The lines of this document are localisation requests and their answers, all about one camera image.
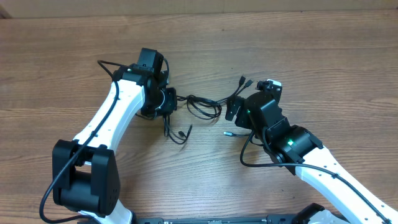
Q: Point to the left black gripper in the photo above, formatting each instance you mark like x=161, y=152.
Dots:
x=170, y=104

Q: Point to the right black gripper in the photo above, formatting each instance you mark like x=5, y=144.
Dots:
x=235, y=104

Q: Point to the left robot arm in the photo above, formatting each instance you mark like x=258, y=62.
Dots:
x=85, y=173

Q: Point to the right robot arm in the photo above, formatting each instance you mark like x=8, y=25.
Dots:
x=305, y=156

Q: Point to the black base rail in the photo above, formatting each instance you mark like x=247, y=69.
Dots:
x=269, y=219

